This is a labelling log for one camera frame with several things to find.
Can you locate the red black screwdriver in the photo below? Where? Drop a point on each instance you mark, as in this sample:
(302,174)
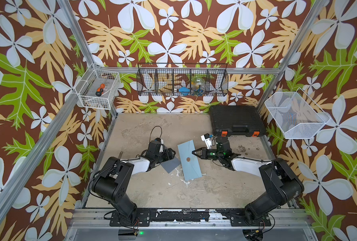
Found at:
(100,90)

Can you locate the white mesh basket right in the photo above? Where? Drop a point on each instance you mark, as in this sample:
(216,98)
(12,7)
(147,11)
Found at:
(297,115)

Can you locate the white wire basket left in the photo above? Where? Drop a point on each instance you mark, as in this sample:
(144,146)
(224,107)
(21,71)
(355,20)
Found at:
(97,88)

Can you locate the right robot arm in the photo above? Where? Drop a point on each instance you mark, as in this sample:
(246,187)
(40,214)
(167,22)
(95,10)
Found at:
(281,183)

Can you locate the aluminium frame post left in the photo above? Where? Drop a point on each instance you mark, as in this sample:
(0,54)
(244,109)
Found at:
(86,53)

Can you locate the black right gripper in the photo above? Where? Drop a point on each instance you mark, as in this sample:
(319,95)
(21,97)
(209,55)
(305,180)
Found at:
(200,149)

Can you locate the blue object in basket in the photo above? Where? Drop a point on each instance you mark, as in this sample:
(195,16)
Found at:
(184,91)

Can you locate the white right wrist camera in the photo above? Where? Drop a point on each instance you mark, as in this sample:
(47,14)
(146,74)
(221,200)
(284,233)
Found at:
(208,139)

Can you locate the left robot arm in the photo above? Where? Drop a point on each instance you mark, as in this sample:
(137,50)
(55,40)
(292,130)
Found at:
(111,182)

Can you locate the black wire basket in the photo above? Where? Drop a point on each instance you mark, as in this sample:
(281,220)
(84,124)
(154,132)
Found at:
(167,78)

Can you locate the aluminium frame post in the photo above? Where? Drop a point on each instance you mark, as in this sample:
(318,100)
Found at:
(86,53)
(296,43)

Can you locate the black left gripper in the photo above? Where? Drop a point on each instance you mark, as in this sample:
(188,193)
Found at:
(167,157)

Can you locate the light blue envelope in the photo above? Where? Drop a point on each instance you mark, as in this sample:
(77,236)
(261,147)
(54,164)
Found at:
(189,162)

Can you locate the black plastic tool case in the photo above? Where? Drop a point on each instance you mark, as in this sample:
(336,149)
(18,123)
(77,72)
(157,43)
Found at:
(236,120)

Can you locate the aluminium frame post right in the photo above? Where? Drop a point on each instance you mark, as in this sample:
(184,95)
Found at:
(296,43)

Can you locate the clear plastic bottle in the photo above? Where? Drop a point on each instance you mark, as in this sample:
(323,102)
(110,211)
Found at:
(198,86)

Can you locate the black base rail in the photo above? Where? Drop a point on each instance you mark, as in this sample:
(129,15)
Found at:
(145,216)

